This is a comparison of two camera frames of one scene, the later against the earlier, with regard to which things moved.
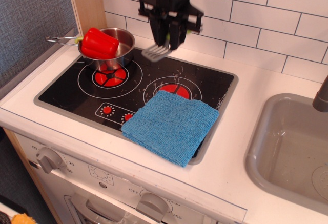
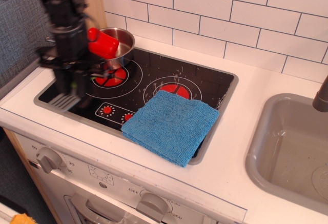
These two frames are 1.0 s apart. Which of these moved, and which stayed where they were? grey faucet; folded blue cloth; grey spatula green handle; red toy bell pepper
Moved: grey spatula green handle
Stayed: grey faucet; red toy bell pepper; folded blue cloth
